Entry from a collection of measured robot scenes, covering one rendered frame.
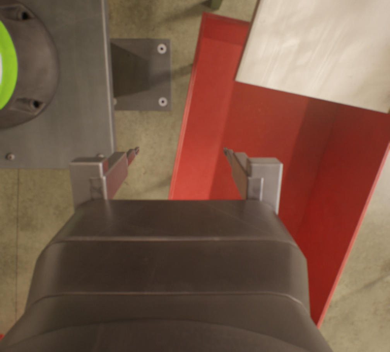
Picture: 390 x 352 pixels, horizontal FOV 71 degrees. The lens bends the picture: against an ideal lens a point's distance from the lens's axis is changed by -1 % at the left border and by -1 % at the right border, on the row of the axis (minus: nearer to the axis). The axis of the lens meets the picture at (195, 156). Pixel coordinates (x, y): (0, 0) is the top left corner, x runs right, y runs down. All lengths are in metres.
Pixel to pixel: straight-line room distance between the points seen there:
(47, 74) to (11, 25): 0.05
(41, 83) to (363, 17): 0.40
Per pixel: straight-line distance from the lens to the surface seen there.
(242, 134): 0.74
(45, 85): 0.35
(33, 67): 0.34
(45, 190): 1.53
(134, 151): 0.15
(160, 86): 1.25
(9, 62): 0.31
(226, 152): 0.15
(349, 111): 0.77
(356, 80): 0.49
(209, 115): 0.72
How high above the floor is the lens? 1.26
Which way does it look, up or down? 75 degrees down
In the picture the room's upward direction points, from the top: 175 degrees clockwise
